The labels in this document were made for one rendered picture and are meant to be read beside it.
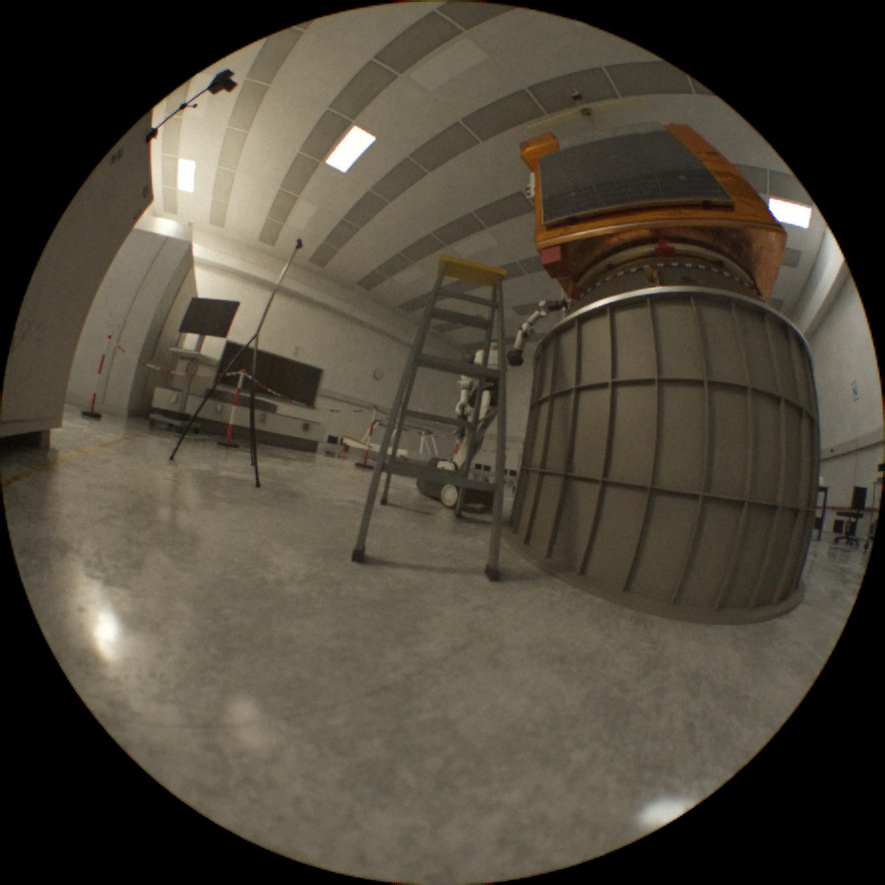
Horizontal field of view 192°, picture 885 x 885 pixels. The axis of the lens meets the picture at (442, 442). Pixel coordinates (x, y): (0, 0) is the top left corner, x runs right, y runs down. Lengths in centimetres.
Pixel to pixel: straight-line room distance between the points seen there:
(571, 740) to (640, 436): 90
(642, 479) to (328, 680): 101
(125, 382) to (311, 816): 470
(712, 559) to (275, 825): 113
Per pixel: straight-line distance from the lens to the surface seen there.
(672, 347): 113
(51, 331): 173
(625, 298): 124
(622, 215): 188
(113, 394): 483
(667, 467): 100
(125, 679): 52
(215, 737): 44
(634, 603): 97
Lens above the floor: 38
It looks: 3 degrees up
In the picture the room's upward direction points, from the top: 11 degrees clockwise
